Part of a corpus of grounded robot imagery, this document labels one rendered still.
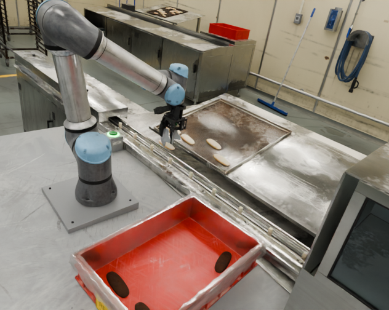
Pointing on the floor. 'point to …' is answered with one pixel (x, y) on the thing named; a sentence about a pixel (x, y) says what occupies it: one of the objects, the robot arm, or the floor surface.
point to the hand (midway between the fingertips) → (167, 141)
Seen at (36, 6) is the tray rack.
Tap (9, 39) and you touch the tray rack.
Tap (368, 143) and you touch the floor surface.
